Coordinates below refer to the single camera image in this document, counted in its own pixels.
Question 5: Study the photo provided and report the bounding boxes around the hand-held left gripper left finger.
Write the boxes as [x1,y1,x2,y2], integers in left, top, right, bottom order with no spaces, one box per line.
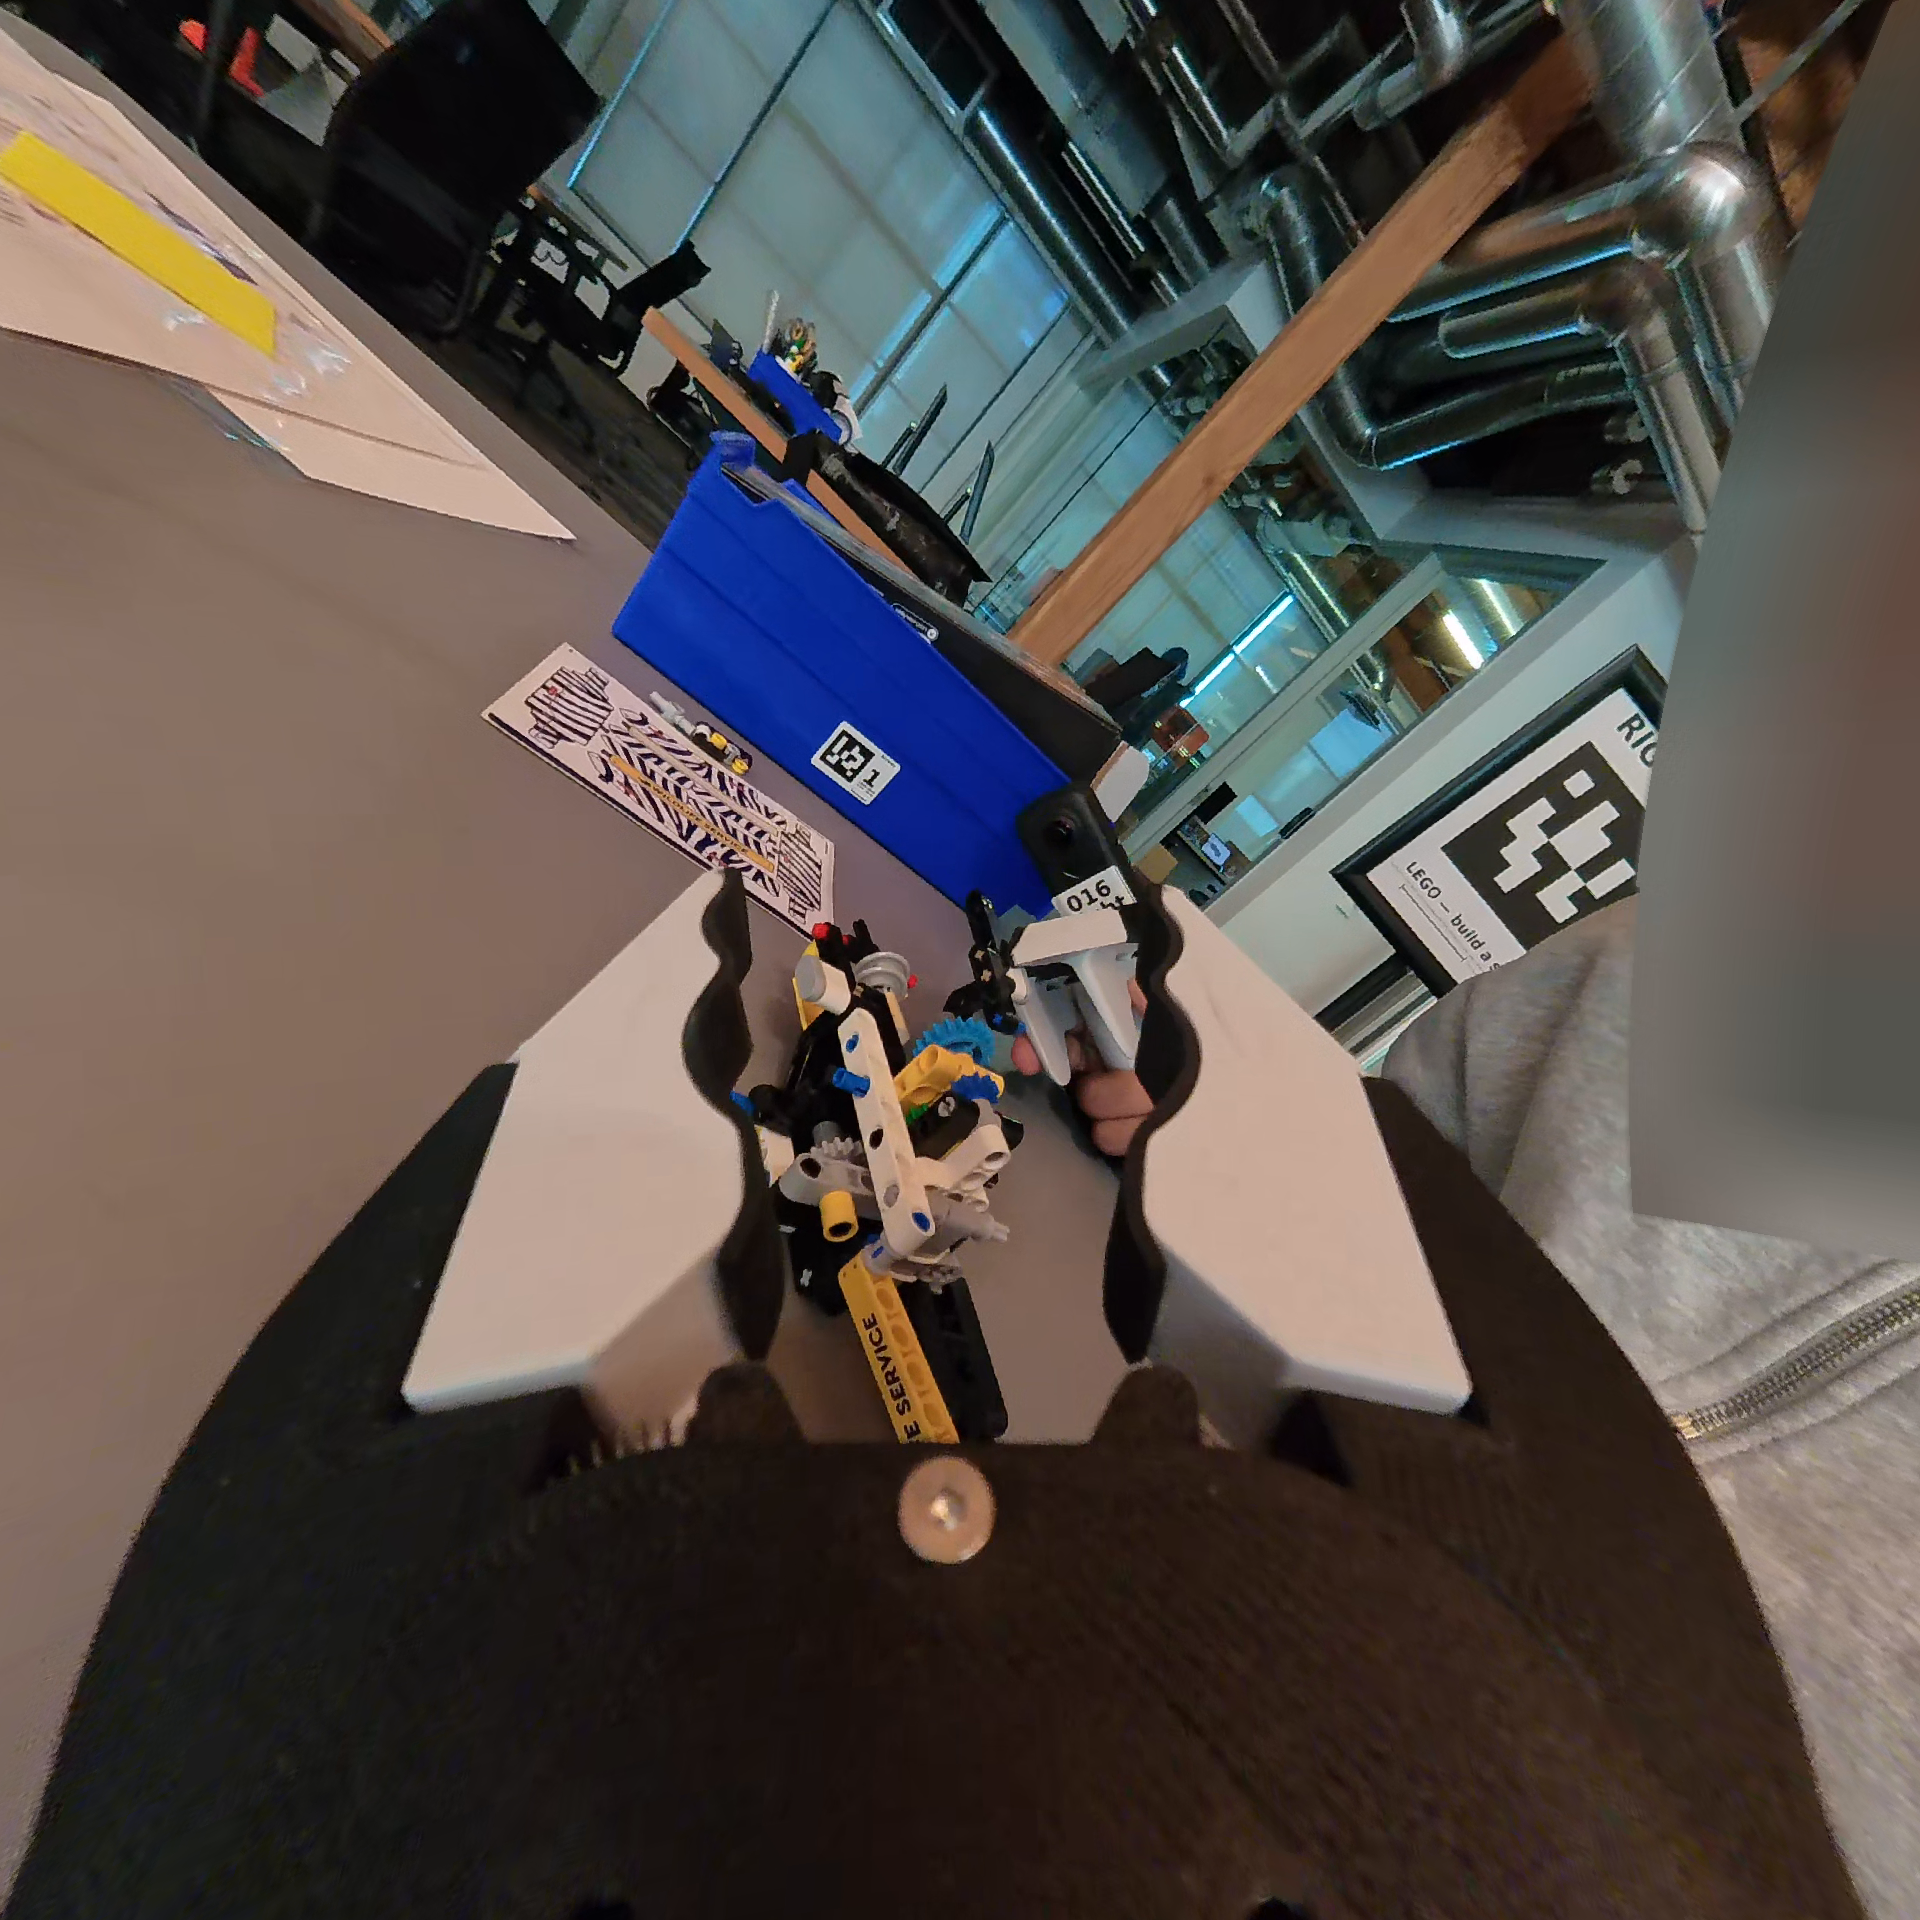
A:
[402,862,789,1430]

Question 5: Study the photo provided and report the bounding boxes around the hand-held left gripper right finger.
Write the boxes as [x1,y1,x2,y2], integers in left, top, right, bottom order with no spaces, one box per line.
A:
[1098,881,1474,1426]

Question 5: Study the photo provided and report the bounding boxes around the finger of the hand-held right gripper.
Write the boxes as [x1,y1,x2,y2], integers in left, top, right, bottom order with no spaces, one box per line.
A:
[1009,912,1130,1000]

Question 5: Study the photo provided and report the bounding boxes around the yellow black lego vehicle model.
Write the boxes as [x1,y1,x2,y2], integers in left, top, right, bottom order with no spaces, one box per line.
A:
[732,892,1033,1449]

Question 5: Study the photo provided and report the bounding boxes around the person's right hand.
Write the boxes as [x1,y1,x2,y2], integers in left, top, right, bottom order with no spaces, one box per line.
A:
[1014,1033,1159,1160]

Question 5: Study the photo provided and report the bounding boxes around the black flat panel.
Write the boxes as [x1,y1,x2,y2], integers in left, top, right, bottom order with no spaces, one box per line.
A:
[716,437,1130,774]

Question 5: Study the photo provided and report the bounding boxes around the blue plastic storage bin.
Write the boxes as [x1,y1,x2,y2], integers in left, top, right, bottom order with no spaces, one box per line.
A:
[610,431,1119,920]

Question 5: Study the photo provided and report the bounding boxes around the zebra striped sticker sheet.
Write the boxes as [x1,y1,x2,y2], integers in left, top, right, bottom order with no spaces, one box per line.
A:
[480,642,839,925]

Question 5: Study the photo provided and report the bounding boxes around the framed marker sign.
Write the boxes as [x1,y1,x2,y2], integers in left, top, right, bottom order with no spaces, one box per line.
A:
[1329,648,1669,1005]

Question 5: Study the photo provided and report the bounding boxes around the small blue bin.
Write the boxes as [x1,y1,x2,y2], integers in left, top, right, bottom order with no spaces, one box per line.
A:
[745,348,858,437]

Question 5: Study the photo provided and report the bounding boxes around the wooden ceiling beam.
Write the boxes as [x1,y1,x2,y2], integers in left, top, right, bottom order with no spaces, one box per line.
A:
[1009,31,1595,665]

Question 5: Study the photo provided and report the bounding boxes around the person's grey hoodie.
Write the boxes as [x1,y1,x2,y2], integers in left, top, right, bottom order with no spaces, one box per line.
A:
[1378,898,1920,1920]

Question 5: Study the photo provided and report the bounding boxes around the long wooden desk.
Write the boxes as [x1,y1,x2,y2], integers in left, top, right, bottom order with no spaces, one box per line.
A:
[643,303,842,466]

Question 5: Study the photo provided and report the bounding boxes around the small black office chair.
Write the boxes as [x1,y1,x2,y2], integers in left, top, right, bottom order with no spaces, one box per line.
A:
[577,237,716,386]

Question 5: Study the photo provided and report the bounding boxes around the white paper sheet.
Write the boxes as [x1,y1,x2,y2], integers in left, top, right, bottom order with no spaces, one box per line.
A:
[194,383,582,543]

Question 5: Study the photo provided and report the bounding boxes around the clear plastic bag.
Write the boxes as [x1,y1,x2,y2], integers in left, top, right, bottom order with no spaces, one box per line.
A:
[150,293,362,437]

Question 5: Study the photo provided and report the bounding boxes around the silver ventilation ducts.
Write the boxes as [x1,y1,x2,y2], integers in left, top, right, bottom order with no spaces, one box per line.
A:
[959,0,1801,543]

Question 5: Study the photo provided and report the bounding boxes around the large black office chair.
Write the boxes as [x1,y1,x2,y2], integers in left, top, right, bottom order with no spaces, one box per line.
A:
[305,0,606,338]

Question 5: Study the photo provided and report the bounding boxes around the instruction booklet with yellow band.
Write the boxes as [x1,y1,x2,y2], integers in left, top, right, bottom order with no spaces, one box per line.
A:
[0,21,451,452]

